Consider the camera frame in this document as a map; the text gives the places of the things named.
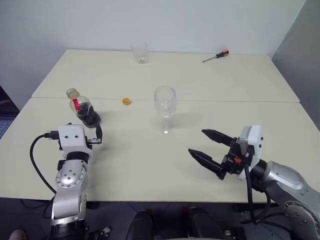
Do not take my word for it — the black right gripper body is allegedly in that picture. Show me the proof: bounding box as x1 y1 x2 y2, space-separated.
216 137 256 181

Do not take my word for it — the thin black loose cable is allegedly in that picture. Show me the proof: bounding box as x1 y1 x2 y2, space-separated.
21 199 52 209

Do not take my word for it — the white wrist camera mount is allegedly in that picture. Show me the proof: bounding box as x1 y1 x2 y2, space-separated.
57 124 93 160
236 124 264 181

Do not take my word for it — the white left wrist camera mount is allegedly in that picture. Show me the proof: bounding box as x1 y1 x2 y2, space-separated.
57 124 93 160

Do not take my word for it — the dark rounded shape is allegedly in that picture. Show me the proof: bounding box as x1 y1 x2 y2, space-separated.
184 206 227 240
124 209 155 240

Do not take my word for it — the grey brown shoe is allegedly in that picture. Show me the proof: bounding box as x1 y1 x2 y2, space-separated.
9 228 28 240

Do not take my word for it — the plastic bottle with dark drink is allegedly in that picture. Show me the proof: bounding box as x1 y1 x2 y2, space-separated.
65 87 103 130

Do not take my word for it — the dark blue grid mat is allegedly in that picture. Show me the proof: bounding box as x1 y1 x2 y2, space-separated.
0 117 13 141

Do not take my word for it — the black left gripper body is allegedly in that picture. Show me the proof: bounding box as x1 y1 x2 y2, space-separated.
84 136 103 146

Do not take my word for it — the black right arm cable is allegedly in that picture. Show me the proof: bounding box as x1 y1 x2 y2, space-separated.
239 159 272 225

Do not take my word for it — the red black handled screwdriver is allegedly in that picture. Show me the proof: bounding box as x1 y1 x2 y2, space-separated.
202 49 230 63

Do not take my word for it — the black box with white part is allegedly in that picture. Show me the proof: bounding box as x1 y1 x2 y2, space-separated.
223 226 247 240

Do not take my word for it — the clear wine glass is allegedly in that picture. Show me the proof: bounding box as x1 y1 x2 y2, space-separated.
153 86 177 137

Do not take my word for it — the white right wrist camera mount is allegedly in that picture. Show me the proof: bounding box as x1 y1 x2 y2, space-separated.
236 124 264 181

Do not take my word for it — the clear glass tumbler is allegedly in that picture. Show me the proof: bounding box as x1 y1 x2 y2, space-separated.
130 42 148 65

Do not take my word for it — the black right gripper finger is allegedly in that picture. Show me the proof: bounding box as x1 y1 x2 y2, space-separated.
188 148 226 180
201 128 237 149

